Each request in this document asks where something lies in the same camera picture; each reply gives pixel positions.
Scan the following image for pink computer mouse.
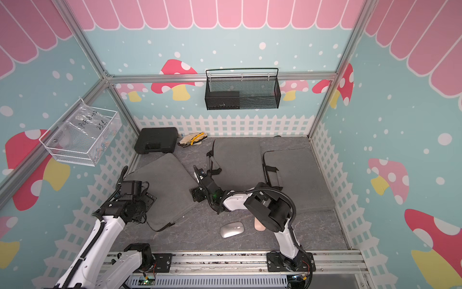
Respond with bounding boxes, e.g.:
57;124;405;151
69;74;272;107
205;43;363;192
254;218;266;232

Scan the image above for white wire basket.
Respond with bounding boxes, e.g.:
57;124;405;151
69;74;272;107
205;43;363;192
38;98;123;167

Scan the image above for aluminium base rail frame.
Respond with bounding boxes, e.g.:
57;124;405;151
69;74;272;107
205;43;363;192
63;230;376;289

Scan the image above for black wire mesh basket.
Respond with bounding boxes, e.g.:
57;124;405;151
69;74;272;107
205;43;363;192
205;67;282;110

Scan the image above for yellow black pliers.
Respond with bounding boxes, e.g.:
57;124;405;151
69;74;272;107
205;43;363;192
191;132;208;145

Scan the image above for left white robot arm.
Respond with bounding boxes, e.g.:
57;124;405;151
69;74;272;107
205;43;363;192
54;166;157;289

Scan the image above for silver computer mouse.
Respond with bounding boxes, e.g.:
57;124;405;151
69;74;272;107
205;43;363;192
220;222;244;238

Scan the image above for grey laptop bag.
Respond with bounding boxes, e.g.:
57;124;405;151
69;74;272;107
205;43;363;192
208;138;265;191
125;154;197;231
263;149;334;214

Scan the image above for black plastic tool case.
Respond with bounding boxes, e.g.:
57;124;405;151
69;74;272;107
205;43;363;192
134;127;179;155

